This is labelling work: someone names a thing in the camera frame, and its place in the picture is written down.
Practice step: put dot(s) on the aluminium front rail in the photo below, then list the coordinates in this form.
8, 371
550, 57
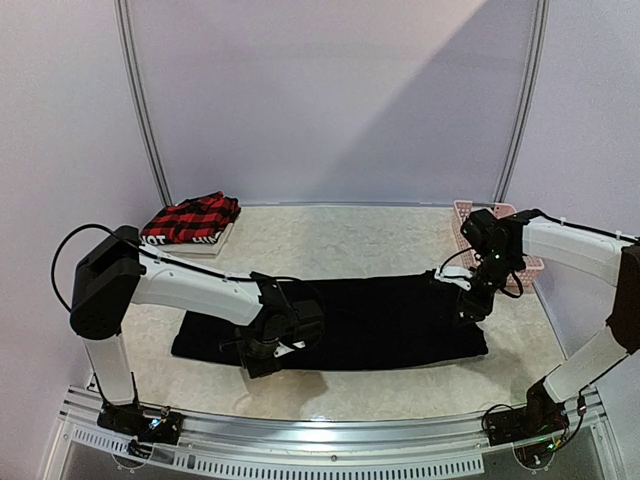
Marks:
225, 447

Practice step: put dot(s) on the left aluminium frame post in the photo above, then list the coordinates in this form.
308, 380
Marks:
134, 76

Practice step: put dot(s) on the right aluminium frame post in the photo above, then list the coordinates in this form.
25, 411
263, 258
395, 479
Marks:
527, 88

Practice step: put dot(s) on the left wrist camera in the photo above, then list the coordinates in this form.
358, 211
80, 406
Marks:
283, 349

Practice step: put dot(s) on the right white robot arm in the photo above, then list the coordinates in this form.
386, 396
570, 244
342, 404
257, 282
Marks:
595, 310

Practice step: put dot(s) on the white folded garment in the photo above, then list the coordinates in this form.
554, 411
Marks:
203, 245

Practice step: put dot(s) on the black t-shirt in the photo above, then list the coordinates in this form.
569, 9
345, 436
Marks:
371, 324

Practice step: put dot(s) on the aluminium frame post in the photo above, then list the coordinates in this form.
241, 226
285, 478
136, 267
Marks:
134, 76
527, 88

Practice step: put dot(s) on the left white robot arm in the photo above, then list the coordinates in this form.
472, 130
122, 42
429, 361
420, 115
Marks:
121, 271

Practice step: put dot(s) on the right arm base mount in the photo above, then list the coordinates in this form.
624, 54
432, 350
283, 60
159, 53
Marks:
540, 416

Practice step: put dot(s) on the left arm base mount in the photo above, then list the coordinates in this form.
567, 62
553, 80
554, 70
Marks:
147, 426

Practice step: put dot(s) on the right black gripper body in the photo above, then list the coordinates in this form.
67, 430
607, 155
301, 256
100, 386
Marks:
470, 308

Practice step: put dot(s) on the pink plastic basket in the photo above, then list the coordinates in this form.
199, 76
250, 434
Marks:
463, 208

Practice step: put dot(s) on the red black plaid shirt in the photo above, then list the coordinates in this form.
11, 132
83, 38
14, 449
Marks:
201, 220

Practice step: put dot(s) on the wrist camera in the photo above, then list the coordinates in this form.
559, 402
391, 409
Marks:
283, 349
455, 275

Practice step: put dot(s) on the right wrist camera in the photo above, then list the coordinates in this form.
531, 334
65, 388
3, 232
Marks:
455, 275

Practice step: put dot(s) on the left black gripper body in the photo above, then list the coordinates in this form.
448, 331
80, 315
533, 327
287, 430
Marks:
255, 353

